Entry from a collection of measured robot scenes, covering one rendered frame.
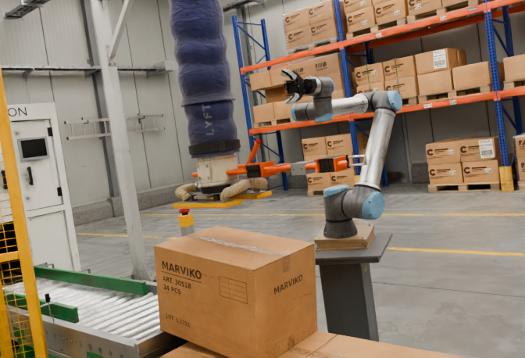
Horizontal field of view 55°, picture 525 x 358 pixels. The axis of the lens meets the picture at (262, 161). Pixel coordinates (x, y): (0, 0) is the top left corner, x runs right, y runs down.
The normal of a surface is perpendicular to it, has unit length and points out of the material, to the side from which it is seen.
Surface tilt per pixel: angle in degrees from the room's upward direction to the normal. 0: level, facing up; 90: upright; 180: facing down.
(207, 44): 71
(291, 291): 97
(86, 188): 90
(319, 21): 90
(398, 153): 90
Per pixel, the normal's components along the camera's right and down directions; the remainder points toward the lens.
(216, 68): 0.44, -0.27
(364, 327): -0.36, 0.10
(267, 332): 0.76, 0.04
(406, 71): -0.61, 0.17
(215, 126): 0.15, -0.24
